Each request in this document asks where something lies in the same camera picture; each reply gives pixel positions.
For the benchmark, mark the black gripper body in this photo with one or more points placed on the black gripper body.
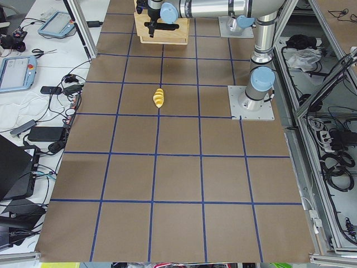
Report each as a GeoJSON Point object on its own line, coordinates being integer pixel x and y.
{"type": "Point", "coordinates": [152, 13]}

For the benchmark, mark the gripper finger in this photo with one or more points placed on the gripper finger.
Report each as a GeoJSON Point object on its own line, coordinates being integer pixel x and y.
{"type": "Point", "coordinates": [151, 27]}

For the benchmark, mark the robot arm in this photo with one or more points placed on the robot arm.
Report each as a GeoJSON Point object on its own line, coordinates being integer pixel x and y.
{"type": "Point", "coordinates": [265, 13]}

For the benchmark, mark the toy bread roll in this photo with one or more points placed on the toy bread roll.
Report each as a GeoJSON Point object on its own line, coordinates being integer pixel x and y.
{"type": "Point", "coordinates": [159, 98]}

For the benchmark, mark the blue teach pendant far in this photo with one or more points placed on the blue teach pendant far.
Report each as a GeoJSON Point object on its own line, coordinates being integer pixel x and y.
{"type": "Point", "coordinates": [59, 26]}

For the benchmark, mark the blue teach pendant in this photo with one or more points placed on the blue teach pendant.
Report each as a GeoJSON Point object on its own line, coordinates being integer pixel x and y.
{"type": "Point", "coordinates": [18, 73]}
{"type": "Point", "coordinates": [59, 26]}

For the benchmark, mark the black scissors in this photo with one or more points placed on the black scissors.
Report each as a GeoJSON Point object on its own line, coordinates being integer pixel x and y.
{"type": "Point", "coordinates": [39, 53]}

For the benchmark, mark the blue teach pendant near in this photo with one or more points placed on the blue teach pendant near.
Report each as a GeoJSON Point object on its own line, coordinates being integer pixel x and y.
{"type": "Point", "coordinates": [18, 73]}

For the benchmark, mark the black power brick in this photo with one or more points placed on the black power brick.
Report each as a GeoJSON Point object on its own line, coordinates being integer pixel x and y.
{"type": "Point", "coordinates": [45, 134]}

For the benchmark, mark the black laptop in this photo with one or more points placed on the black laptop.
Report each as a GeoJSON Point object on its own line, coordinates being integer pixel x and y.
{"type": "Point", "coordinates": [18, 166]}

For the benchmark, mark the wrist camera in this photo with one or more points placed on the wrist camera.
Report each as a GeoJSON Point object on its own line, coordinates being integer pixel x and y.
{"type": "Point", "coordinates": [141, 5]}

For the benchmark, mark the aluminium frame post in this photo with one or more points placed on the aluminium frame post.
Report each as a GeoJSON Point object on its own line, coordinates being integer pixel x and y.
{"type": "Point", "coordinates": [74, 9]}

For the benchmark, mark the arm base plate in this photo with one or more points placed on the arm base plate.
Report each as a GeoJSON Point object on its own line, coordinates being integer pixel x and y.
{"type": "Point", "coordinates": [243, 108]}
{"type": "Point", "coordinates": [236, 27]}

